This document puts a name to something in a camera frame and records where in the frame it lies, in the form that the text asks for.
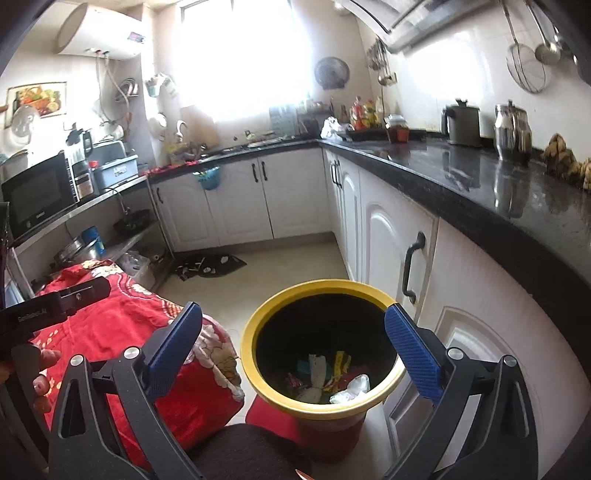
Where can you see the white kitchen cabinets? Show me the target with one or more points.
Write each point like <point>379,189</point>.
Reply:
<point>240,198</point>

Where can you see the sink faucet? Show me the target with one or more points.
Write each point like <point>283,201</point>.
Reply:
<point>181,131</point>

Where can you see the dark seasoning rack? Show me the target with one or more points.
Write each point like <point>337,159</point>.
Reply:
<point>314,117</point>

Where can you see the wall rack kitchen tools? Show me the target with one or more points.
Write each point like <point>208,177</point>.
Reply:
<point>378,60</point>

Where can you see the wall mounted utensil holder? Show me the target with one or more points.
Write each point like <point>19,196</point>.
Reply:
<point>161,85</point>

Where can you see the fruit wall picture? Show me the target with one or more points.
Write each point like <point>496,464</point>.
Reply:
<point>37,101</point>

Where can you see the person's left hand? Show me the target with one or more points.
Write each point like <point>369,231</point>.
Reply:
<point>48,359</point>

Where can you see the purple shiny wrapper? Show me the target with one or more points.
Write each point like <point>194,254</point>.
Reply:
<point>294,381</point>

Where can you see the clear plastic bag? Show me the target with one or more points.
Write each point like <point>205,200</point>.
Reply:
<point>334,128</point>

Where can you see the black blender jug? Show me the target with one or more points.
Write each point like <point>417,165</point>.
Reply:
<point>83,143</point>

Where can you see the teal towel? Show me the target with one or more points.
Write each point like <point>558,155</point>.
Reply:
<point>304,368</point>

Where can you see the yellow rimmed trash bin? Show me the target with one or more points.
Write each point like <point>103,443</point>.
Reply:
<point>263,383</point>

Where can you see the black range hood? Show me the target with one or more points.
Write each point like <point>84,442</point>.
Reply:
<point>415,23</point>

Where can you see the brown lumpy food pile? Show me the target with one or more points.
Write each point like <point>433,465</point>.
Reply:
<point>563,159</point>

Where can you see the colourful sink caddy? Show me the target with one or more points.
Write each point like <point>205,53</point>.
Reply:
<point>182,152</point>

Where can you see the glass jar red contents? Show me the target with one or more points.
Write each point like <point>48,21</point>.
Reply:
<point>397,129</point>

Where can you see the black wok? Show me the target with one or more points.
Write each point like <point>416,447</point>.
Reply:
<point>131,222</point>

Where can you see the grey wall fan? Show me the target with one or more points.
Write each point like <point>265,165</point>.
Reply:
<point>331,73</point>

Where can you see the black microwave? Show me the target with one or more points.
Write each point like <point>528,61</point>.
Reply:
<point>37,198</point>

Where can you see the blue grey plastic box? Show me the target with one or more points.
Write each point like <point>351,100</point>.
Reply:
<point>117,171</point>

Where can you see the white dish container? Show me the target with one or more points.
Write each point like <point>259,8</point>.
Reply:
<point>108,148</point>

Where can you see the teal desktop drawer organizer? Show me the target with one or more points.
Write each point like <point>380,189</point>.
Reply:
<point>282,119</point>

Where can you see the beige cutting board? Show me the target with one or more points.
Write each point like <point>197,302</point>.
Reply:
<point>201,124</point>

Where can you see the white wall fan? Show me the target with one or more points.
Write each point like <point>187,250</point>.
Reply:
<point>24,127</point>

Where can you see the steel pot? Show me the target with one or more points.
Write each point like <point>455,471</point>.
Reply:
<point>74,254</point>

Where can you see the white round wall container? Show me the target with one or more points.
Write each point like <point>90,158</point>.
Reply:
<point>157,124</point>

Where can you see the stainless steel kettle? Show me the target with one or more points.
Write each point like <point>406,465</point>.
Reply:
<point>512,134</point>

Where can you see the white water heater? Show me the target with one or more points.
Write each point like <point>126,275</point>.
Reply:
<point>99,30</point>

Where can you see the clear plastic storage box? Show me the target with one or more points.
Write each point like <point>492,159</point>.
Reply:
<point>136,270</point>

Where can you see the window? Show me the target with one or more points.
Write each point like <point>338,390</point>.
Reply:
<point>240,60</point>

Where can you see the red sauce bottle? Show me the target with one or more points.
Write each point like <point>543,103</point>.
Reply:
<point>359,114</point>

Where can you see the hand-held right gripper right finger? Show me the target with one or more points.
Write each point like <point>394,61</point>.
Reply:
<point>413,350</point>

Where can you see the yellow brown snack wrapper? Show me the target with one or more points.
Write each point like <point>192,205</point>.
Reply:
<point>341,364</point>

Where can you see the dark floor mat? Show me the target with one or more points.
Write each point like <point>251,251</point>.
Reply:
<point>212,266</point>

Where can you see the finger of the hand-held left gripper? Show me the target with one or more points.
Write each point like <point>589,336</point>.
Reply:
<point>85,295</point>

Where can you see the steel ladle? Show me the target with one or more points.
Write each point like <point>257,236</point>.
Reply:
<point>548,51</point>

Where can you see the red cloth strip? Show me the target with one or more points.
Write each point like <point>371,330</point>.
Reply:
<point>171,168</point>

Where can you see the red floral blanket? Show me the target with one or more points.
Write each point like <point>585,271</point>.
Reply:
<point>115,323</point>

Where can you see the grey appliance red label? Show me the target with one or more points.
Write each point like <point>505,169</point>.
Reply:
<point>83,180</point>

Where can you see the yellow oil bottle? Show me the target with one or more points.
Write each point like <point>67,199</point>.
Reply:
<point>375,113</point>

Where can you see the stainless steel shelf rack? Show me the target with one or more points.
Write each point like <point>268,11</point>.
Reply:
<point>136,239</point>

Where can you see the white printed plastic bag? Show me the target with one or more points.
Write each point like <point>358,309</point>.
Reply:
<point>351,390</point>

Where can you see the blue hanging basket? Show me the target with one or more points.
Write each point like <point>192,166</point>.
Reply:
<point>208,180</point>

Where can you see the person's dark brown trouser leg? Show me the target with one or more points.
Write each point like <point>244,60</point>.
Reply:
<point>249,454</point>

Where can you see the red snack wrapper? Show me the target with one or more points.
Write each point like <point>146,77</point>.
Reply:
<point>355,376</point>

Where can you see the grey kettle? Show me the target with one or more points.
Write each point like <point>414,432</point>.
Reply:
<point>461,124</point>

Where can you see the black stone countertop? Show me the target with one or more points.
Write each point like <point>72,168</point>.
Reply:
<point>461,184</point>

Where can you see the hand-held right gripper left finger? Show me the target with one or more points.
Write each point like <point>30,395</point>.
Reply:
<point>173,353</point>

